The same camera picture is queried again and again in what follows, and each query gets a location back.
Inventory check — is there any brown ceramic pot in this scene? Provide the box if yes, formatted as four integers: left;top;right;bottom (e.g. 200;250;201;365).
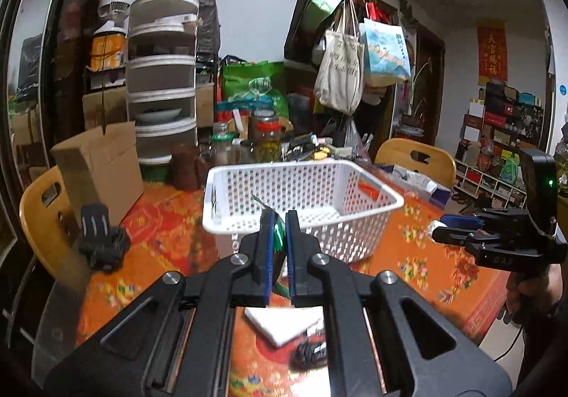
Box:
170;144;207;192

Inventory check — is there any green snack packet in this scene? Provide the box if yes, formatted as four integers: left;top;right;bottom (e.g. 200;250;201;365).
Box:
251;194;290;299

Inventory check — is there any white perforated plastic basket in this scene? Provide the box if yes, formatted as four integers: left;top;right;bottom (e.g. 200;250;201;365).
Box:
202;159;404;263

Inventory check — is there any glass jar red lid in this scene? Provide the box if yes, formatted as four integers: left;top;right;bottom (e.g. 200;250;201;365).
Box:
248;109;282;162

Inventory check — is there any green shopping bag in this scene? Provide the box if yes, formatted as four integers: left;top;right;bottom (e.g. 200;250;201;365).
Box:
222;61;289;118

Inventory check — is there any white tiered storage rack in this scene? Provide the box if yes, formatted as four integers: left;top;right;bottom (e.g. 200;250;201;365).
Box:
125;0;200;166

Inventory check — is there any left wooden chair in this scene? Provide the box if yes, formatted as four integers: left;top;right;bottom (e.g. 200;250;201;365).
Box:
19;166;91;293

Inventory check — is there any person's right hand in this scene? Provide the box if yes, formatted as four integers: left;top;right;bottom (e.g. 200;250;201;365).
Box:
506;264;563;325

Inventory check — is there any wooden chair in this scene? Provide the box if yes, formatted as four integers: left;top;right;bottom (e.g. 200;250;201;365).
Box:
19;166;91;293
375;138;456;189

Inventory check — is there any beige canvas tote bag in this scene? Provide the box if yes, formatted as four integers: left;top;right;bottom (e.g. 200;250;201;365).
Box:
314;0;365;116

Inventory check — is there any white wrapped tissue pack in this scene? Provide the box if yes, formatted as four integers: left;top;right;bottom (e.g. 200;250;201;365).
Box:
426;220;447;238

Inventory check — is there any blue white printed tote bag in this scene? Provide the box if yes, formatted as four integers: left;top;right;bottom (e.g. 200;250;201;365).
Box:
359;18;411;87

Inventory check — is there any brown cardboard box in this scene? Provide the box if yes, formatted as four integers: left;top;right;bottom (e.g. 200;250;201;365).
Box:
49;120;146;227

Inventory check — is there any black knitted glove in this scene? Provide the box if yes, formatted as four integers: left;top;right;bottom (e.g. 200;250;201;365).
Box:
290;340;327;372

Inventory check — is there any red wall scroll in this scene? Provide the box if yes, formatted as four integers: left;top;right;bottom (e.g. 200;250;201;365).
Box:
476;19;508;85

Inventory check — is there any black storage bin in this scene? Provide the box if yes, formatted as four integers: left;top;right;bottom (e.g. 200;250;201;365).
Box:
197;0;220;54

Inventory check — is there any white folded towel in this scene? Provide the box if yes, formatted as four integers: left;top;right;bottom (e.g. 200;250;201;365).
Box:
244;306;324;348

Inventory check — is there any white shelf with boxes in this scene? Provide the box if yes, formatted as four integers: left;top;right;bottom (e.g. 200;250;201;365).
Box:
454;81;545;208

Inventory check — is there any black phone stand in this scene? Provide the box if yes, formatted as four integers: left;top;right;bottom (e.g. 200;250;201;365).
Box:
78;203;131;273

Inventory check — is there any right wooden chair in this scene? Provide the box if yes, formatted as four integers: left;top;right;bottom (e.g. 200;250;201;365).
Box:
375;138;456;189

